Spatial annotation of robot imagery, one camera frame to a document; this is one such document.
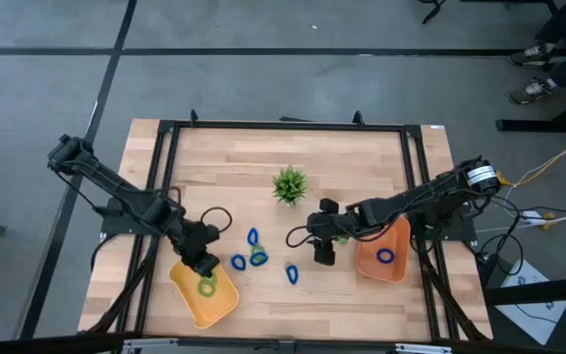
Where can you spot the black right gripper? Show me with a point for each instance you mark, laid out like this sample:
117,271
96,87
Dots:
329,226

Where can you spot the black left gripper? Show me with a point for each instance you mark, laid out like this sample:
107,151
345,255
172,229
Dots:
199,241

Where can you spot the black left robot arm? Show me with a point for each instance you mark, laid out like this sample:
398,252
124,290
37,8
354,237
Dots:
116,189

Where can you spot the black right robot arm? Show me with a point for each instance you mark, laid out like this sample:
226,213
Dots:
411,201

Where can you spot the small green potted plant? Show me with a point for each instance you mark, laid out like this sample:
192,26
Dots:
289,186

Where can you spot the yellow plastic bin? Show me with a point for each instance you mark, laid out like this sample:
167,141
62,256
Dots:
214,310

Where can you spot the orange plastic bin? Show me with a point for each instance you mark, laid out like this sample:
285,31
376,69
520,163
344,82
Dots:
391,273

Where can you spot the black rig crossbar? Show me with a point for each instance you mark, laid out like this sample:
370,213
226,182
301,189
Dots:
42,344

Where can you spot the white power plug block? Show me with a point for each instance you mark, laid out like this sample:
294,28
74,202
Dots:
532,216

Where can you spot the black metal bar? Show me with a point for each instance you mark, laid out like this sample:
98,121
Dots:
548,290

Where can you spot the white printed box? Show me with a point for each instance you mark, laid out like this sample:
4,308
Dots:
538,319

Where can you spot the black stand leg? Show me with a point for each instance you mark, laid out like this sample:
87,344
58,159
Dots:
433,14

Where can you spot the person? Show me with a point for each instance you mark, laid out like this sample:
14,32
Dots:
528,54

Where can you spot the black aluminium table frame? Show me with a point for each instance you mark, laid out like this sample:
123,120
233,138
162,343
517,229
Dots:
288,125

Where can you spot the silver metal bracket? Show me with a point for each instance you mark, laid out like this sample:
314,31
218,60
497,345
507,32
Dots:
150,342
420,349

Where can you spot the black desk leg frame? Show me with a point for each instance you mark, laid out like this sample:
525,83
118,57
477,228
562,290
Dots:
533,126

